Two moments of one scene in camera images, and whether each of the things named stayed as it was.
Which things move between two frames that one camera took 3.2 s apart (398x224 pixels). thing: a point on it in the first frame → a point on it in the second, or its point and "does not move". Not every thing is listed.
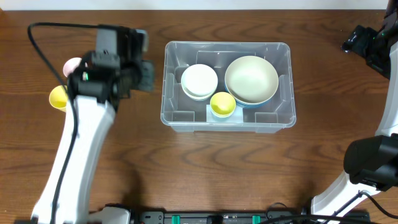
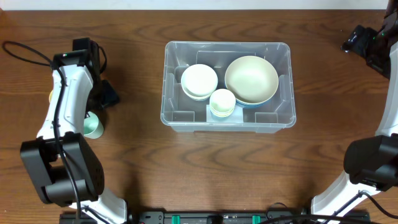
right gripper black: x=369 y=36 does not move
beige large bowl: x=251 y=79 does not move
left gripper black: x=149 y=83 → x=112 y=96
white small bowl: x=199 y=82 does not move
